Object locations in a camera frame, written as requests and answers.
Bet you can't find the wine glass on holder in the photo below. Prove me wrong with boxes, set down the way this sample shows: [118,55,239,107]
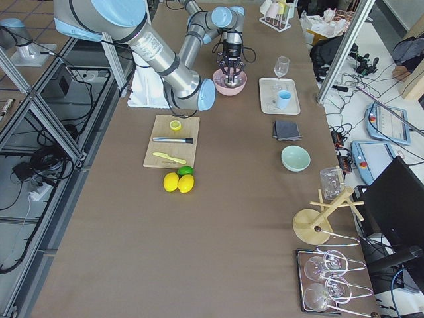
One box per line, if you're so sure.
[303,276,374,312]
[303,250,367,282]

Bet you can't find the grey folded cloth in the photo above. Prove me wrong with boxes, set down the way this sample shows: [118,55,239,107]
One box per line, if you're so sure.
[272,120,303,141]

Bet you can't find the yellow lemon upper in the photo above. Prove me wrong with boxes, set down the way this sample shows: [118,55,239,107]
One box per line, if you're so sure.
[163,172,180,192]

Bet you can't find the half lemon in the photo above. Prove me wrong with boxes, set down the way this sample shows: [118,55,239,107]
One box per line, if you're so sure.
[169,120,182,131]

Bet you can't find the blue teach pendant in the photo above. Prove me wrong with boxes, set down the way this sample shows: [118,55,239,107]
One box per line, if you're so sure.
[350,140,395,185]
[365,103,411,145]

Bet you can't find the yellow plastic knife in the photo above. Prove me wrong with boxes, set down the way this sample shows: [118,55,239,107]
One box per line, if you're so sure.
[152,152,187,164]

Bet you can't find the blue teach pendant near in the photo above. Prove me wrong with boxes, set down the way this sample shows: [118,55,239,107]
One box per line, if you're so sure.
[350,140,395,185]

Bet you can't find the pink cup in rack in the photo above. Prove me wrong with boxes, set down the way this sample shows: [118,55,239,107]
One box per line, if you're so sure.
[263,1,280,19]

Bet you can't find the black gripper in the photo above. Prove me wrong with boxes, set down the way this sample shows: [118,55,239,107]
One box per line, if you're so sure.
[217,41,245,83]

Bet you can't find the black frame glass holder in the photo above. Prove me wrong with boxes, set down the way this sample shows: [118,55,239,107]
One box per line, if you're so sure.
[295,249,341,317]

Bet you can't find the yellow lemon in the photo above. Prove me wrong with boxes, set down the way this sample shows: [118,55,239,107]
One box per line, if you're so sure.
[178,174,195,193]
[163,172,180,192]

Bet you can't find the wooden cup tree stand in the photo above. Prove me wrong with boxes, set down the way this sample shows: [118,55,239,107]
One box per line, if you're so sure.
[292,186,364,246]

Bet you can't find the clear ice cubes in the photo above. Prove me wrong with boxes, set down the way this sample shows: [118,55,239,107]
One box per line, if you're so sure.
[213,73,226,87]

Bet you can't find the light blue cup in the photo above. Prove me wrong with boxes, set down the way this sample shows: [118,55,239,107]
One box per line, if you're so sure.
[276,90,292,109]

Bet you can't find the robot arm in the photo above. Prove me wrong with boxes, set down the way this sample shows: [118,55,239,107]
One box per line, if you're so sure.
[178,1,245,68]
[54,1,244,111]

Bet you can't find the steel muddler black tip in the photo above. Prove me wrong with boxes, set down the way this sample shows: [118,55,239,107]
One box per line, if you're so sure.
[152,137,194,144]

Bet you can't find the yellow lemon lower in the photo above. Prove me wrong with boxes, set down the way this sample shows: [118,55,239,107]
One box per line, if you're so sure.
[178,174,195,193]

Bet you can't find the blue teach pendant far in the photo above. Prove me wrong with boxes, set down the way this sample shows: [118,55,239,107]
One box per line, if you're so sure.
[365,103,411,145]

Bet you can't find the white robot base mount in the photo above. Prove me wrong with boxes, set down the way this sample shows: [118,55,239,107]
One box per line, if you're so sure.
[127,66,168,109]

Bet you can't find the cream rabbit tray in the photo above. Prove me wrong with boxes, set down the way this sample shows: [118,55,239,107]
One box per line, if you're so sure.
[258,77,301,116]

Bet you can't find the white wire rack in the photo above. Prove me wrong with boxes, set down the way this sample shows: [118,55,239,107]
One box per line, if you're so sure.
[259,3,294,32]

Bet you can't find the black monitor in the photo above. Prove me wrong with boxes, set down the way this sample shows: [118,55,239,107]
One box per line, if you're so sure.
[354,156,423,247]

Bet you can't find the clear wine glass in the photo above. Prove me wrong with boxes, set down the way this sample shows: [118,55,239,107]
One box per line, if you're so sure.
[274,56,290,80]

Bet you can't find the pink bowl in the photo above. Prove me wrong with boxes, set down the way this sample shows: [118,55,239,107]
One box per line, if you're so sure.
[213,69,247,96]

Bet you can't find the bamboo cutting board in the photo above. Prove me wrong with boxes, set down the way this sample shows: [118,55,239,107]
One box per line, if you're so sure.
[143,115,200,168]

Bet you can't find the clear glass mug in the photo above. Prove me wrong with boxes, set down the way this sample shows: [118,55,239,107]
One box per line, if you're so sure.
[320,166,345,200]

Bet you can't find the green bowl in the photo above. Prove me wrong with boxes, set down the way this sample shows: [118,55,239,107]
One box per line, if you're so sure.
[281,146,311,172]

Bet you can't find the steel ice scoop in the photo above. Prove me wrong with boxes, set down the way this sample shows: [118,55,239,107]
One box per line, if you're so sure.
[225,68,240,88]

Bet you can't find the green lime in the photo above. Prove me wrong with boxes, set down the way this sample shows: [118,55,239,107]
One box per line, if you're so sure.
[177,166,194,176]

